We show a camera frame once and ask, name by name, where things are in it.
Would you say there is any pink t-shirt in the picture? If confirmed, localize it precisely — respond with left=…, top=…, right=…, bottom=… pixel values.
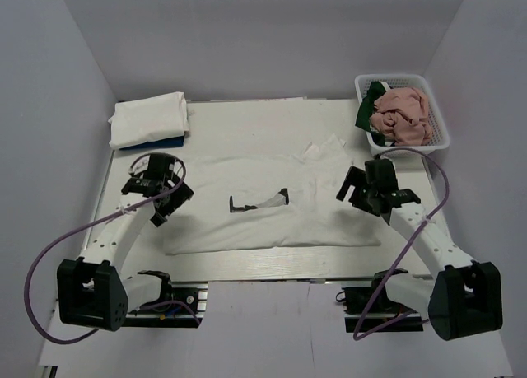
left=370, top=87, right=433, bottom=147

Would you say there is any white printed t-shirt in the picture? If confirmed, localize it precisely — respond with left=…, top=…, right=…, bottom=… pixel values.
left=161, top=136, right=380, bottom=255

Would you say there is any dark green t-shirt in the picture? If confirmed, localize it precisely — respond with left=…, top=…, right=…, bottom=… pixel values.
left=355, top=81, right=390, bottom=146

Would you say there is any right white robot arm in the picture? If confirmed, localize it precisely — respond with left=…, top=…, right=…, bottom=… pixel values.
left=335, top=156, right=503, bottom=341

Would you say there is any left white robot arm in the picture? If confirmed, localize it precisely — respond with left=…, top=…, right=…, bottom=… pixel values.
left=57, top=153, right=194, bottom=331

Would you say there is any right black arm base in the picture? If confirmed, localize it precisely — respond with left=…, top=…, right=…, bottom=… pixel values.
left=335, top=281, right=425, bottom=334

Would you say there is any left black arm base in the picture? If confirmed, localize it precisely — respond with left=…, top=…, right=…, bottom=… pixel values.
left=123, top=282, right=208, bottom=329

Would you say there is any folded blue t-shirt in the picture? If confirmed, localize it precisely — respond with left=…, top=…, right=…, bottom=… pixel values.
left=120, top=135, right=185, bottom=151

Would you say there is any folded white t-shirt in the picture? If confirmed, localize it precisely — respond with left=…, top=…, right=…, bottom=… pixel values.
left=109, top=91, right=190, bottom=150

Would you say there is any white plastic basket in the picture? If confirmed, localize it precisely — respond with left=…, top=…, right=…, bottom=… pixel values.
left=355, top=74, right=450, bottom=154

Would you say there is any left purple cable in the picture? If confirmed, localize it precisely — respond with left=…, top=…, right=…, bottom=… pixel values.
left=24, top=153, right=203, bottom=346

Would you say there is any purple cable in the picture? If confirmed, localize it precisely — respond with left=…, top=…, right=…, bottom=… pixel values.
left=352, top=147, right=450, bottom=341
left=24, top=153, right=203, bottom=346

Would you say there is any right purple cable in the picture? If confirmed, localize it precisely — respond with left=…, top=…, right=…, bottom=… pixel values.
left=352, top=147, right=450, bottom=341

